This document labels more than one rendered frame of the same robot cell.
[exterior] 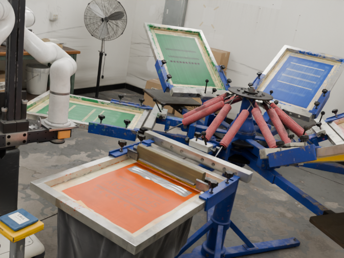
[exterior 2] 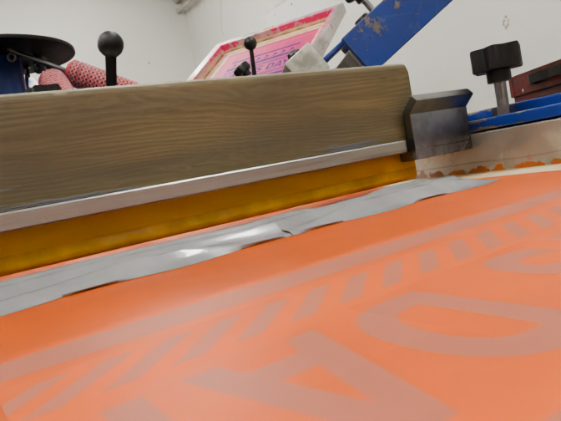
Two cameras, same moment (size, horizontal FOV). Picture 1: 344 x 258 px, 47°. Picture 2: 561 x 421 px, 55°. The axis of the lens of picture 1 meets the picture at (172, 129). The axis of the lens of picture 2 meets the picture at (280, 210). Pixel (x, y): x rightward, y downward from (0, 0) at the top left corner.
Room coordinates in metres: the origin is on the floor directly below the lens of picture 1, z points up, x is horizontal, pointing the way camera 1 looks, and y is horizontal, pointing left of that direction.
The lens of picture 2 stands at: (1.60, 0.30, 0.99)
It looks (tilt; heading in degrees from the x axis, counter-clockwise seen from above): 4 degrees down; 296
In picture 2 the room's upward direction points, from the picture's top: 11 degrees counter-clockwise
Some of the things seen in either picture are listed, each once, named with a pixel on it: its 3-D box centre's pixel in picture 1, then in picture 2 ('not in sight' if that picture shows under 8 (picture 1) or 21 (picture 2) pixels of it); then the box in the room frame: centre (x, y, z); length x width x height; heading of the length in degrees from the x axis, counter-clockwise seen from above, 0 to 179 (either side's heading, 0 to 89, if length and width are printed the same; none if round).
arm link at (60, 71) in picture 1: (61, 76); not in sight; (1.83, 0.56, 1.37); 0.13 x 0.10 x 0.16; 0
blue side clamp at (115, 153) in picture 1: (130, 152); not in sight; (1.99, 0.20, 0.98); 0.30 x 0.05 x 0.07; 148
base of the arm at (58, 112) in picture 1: (57, 106); not in sight; (1.83, 0.57, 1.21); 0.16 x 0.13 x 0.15; 47
